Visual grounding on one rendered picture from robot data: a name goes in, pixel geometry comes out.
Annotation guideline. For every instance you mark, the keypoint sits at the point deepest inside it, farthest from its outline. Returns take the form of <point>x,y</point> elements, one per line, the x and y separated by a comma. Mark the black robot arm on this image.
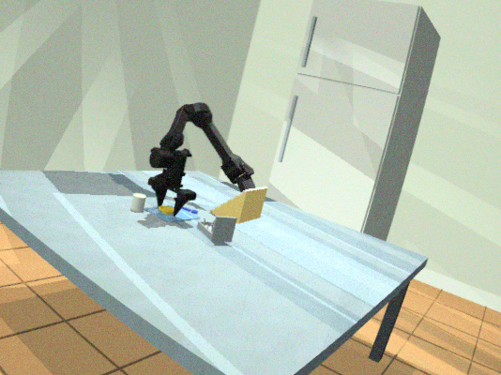
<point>168,157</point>

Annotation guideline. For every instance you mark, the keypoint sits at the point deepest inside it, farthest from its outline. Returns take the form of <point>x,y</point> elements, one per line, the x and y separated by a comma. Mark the grey dish rack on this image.
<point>221,229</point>

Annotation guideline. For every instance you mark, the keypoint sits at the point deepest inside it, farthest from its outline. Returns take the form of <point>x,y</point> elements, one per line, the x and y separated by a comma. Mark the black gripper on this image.
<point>183,195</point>

